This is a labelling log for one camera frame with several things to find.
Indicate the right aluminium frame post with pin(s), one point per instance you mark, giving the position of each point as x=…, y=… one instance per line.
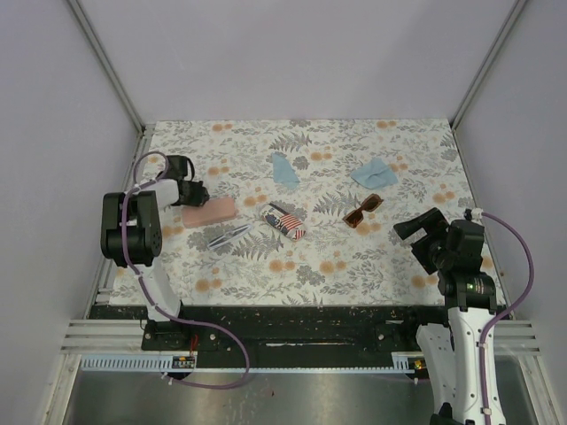
x=490, y=58

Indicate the flag pattern glasses case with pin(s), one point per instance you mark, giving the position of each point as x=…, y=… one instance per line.
x=283, y=222

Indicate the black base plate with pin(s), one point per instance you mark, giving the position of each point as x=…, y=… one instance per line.
x=362, y=332

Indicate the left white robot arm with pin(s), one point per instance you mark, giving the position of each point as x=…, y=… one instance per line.
x=131, y=234

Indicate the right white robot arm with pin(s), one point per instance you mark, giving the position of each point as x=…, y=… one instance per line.
x=459, y=354

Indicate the white cable duct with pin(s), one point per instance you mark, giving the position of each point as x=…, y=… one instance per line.
x=223, y=362

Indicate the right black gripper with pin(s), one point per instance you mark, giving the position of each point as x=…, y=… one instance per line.
x=436, y=224

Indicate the pink glasses case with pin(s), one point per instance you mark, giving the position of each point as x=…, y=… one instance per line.
x=215, y=210

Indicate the aluminium frame post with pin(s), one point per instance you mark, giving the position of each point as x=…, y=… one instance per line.
x=88, y=30
x=490, y=58

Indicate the brown sunglasses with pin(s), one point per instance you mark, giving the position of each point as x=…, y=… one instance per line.
x=368, y=205

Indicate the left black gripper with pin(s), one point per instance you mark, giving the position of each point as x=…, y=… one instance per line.
x=198, y=197

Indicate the white frame sunglasses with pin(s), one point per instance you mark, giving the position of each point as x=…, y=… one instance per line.
x=229, y=237

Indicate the blue cleaning cloth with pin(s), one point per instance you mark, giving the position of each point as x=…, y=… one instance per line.
x=374, y=175
x=283, y=173

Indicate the left aluminium frame post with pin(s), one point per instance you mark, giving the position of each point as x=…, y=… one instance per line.
x=88, y=30

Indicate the floral table mat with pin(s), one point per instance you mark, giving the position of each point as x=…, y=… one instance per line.
x=331, y=264

